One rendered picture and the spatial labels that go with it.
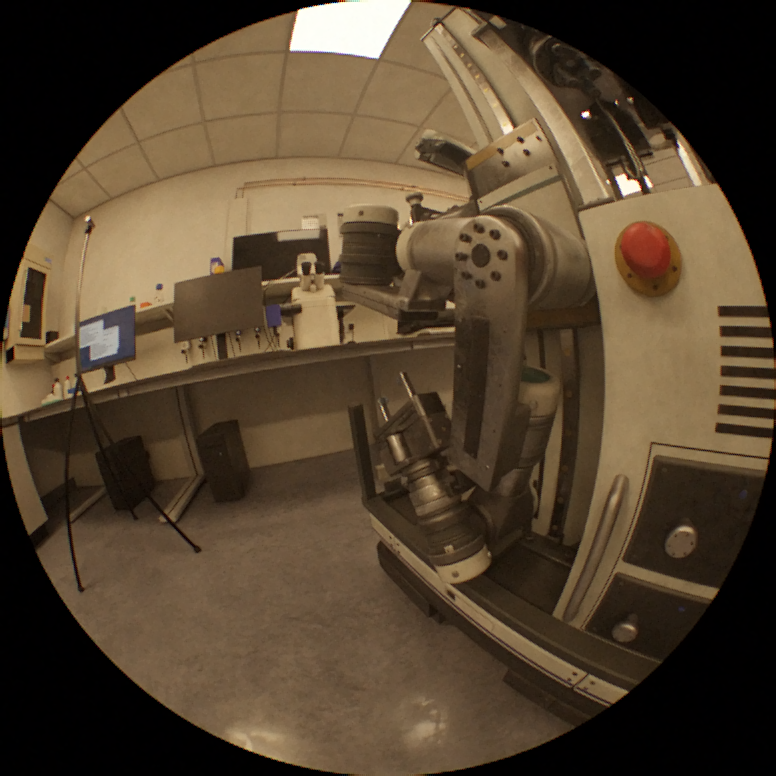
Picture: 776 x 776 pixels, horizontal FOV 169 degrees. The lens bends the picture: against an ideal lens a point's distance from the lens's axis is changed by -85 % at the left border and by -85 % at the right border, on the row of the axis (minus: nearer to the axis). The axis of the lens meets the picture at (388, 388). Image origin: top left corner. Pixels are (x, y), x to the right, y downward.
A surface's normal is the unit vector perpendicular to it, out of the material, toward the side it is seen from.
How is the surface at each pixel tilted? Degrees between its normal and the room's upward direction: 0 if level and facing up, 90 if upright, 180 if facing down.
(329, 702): 0
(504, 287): 94
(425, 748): 0
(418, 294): 138
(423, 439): 85
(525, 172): 90
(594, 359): 90
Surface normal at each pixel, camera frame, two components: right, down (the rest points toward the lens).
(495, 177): -0.86, 0.17
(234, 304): 0.34, 0.01
